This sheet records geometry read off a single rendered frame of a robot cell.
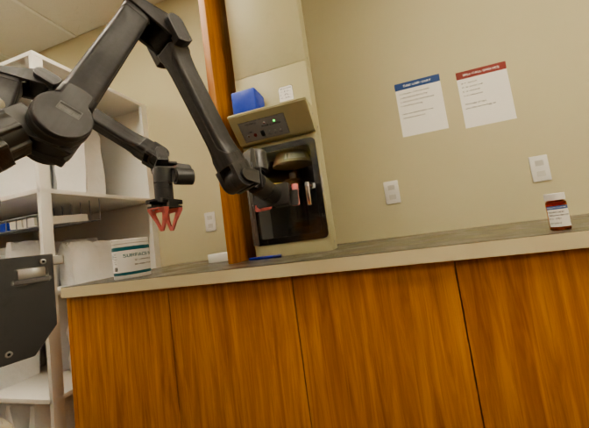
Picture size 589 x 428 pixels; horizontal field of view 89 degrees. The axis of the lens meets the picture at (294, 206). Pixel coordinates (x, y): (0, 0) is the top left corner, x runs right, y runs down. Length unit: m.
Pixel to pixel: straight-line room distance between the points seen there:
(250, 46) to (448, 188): 1.11
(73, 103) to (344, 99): 1.35
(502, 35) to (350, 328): 1.50
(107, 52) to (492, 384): 1.13
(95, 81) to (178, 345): 0.84
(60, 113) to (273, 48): 1.00
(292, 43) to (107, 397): 1.52
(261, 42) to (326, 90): 0.48
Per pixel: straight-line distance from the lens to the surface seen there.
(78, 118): 0.59
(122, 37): 0.77
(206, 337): 1.11
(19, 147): 0.57
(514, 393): 1.02
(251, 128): 1.24
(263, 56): 1.43
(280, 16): 1.49
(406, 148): 1.63
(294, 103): 1.17
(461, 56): 1.80
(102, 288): 1.31
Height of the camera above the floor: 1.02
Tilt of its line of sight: 5 degrees up
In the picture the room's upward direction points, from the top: 8 degrees counter-clockwise
